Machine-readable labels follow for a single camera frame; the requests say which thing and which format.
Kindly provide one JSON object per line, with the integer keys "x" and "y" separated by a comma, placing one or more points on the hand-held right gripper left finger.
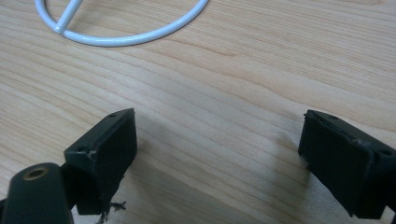
{"x": 106, "y": 161}

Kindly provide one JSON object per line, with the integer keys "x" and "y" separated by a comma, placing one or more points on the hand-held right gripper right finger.
{"x": 342, "y": 165}

